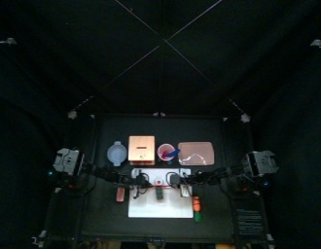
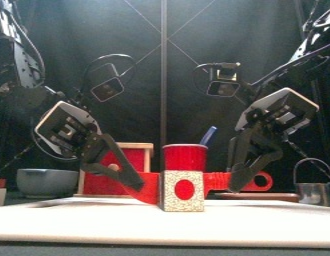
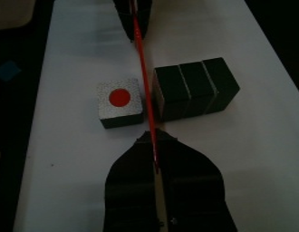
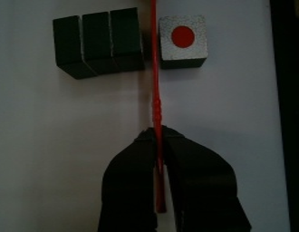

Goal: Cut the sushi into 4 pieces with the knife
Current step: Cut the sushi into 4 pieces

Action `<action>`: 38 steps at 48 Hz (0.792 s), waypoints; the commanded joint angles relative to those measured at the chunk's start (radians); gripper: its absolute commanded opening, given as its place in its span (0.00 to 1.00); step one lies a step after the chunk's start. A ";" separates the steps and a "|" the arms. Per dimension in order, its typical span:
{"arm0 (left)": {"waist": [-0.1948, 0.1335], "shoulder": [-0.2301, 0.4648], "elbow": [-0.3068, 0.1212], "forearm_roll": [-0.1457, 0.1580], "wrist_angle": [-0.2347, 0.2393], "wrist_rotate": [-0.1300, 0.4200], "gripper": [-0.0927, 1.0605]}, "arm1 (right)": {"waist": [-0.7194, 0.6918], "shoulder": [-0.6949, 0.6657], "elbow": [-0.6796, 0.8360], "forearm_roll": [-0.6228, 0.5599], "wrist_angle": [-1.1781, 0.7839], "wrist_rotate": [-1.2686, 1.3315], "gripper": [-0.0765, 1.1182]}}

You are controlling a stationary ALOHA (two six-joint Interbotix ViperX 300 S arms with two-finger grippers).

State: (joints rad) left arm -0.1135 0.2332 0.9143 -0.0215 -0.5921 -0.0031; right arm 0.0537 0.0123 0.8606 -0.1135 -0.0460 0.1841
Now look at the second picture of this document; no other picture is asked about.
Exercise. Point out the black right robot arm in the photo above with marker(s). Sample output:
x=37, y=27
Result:
x=314, y=43

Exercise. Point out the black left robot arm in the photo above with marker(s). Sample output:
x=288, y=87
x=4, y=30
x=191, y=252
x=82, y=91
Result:
x=24, y=66

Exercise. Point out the dark green toy sushi roll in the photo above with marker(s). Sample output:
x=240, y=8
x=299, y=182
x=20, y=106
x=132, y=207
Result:
x=181, y=200

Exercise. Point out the wooden box with red front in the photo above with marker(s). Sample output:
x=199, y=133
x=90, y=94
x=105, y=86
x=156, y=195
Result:
x=135, y=156

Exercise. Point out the red plastic cup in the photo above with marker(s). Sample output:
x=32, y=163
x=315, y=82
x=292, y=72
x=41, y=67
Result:
x=184, y=158

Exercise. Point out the pink plastic tray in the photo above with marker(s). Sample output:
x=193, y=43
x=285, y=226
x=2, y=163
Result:
x=268, y=196

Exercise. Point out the white cutting board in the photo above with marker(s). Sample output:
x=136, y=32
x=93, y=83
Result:
x=126, y=226

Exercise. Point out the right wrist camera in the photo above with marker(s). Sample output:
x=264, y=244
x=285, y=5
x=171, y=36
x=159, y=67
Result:
x=221, y=88

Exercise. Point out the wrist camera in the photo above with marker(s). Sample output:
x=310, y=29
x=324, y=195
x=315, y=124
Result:
x=221, y=88
x=106, y=85

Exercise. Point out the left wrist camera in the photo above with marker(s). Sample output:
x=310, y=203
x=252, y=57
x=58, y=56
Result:
x=106, y=85

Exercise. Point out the vertical metal frame pole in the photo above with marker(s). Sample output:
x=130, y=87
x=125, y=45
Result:
x=164, y=83

